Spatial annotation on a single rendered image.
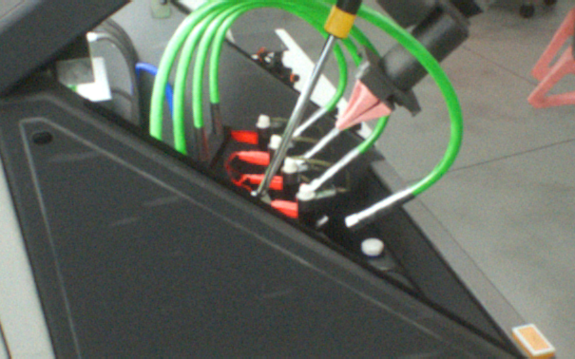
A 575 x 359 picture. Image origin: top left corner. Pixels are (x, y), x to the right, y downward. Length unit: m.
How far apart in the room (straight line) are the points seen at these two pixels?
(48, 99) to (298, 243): 0.23
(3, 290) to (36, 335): 0.05
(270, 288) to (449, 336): 0.21
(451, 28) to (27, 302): 0.58
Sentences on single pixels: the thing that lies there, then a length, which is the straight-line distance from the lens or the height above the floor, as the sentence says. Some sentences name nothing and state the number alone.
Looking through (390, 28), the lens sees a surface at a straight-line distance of 0.81.
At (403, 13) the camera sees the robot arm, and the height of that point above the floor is 1.36.
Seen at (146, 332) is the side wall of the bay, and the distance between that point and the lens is 0.62.
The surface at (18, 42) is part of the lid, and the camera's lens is 0.47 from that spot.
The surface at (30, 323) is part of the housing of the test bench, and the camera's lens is 0.61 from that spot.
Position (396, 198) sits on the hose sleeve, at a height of 1.15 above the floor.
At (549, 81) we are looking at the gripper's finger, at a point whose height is 1.34.
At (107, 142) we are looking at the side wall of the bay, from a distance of 0.52.
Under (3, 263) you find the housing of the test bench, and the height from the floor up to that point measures 1.32.
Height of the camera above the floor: 1.64
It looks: 31 degrees down
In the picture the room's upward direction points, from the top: 3 degrees counter-clockwise
